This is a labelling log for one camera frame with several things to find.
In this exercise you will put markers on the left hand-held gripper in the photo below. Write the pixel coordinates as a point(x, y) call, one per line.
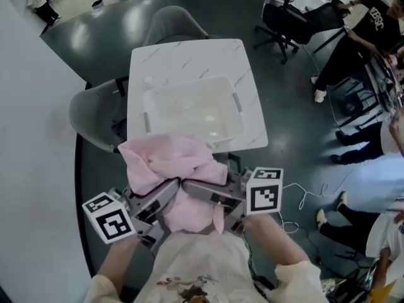
point(109, 221)

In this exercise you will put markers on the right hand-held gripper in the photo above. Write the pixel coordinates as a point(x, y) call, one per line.
point(263, 194)

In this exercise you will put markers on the pink clothes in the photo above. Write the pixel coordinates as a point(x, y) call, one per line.
point(164, 156)

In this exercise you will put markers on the white translucent plastic bin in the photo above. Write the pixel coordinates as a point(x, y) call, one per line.
point(189, 112)

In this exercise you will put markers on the person's left forearm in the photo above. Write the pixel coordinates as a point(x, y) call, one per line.
point(118, 257)

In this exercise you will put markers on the person's right forearm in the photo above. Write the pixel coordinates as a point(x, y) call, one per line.
point(274, 241)

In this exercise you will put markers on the person's cream printed shirt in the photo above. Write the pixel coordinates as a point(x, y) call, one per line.
point(202, 264)

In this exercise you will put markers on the grey chair black legs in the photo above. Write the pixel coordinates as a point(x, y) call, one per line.
point(91, 112)
point(173, 24)

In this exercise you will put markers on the white marble table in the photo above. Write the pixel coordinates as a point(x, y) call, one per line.
point(189, 58)

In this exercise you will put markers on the black office chair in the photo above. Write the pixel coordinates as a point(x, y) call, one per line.
point(284, 21)

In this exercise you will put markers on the black mesh chair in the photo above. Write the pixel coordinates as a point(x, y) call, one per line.
point(325, 17)

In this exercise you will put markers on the cluttered black desk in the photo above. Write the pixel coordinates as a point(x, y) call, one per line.
point(388, 80)

